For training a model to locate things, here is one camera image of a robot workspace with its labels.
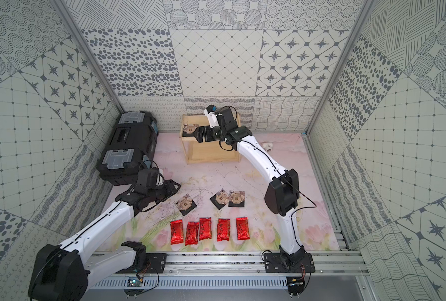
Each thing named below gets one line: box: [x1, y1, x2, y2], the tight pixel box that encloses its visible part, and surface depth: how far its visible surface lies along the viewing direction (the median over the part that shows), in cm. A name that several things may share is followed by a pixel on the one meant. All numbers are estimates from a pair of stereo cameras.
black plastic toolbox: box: [96, 110, 159, 186], surface depth 94 cm
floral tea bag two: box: [175, 193, 198, 217], surface depth 92 cm
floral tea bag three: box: [209, 188, 230, 211], surface depth 94 cm
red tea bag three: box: [199, 216, 213, 241], surface depth 83 cm
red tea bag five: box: [235, 216, 250, 241], surface depth 83 cm
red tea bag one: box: [170, 218, 185, 246], surface depth 83 cm
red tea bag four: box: [216, 218, 231, 242], surface depth 83 cm
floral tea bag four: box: [228, 190, 245, 208], surface depth 95 cm
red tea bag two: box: [185, 221, 200, 246], surface depth 81 cm
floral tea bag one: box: [182, 123, 200, 134], surface depth 95 cm
